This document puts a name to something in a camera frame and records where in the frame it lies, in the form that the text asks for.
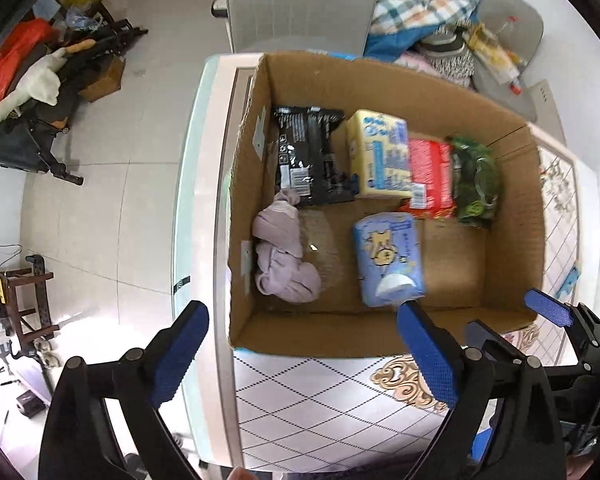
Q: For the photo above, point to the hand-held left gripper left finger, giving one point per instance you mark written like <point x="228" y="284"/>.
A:
<point x="180" y="355"/>

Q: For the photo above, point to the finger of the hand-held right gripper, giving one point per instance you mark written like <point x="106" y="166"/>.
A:
<point x="495" y="340"/>
<point x="547" y="306"/>

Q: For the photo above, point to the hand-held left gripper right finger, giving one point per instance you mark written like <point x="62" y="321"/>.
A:
<point x="430" y="355"/>

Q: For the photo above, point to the blue cartoon tissue pack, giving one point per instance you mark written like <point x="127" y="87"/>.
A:
<point x="387" y="255"/>

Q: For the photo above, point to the purple cloth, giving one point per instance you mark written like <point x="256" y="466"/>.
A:
<point x="280" y="255"/>

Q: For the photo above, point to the green snack packet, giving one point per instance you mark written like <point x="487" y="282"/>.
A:
<point x="475" y="180"/>

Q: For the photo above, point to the red packet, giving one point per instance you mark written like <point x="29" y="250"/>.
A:
<point x="430" y="175"/>

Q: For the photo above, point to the yellow and blue tissue pack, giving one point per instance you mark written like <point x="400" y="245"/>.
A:
<point x="380" y="160"/>

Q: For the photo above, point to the black snack packet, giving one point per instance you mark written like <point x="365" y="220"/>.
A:
<point x="310" y="155"/>

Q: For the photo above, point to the light blue snack packet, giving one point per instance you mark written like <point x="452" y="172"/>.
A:
<point x="570" y="280"/>

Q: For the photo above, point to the dark wooden stool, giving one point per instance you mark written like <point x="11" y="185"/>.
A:
<point x="42" y="300"/>

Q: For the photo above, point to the white leaning board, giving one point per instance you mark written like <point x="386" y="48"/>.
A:
<point x="542" y="97"/>

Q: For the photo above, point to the black folding stroller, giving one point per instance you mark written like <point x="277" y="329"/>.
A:
<point x="25" y="147"/>

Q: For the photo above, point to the yellow packet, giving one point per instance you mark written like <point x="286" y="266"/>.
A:
<point x="492" y="52"/>

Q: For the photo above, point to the striped black and white hat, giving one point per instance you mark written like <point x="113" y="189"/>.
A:
<point x="449" y="55"/>

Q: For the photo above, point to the clear plastic bottle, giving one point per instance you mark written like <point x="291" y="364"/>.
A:
<point x="505" y="30"/>

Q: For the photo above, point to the grey cushioned chair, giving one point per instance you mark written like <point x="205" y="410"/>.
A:
<point x="515" y="25"/>

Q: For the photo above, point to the small brown cardboard box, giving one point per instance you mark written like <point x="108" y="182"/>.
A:
<point x="102" y="79"/>

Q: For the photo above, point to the white goose plush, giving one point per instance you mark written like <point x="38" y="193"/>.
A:
<point x="30" y="87"/>

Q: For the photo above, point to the plaid blanket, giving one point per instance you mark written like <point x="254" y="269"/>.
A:
<point x="415" y="2"/>

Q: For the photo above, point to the red plastic bag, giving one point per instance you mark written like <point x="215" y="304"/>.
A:
<point x="10" y="62"/>

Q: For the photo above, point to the grey high-back chair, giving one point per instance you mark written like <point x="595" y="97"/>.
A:
<point x="300" y="5"/>

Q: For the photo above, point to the light blue cloth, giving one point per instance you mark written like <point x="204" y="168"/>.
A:
<point x="47" y="7"/>

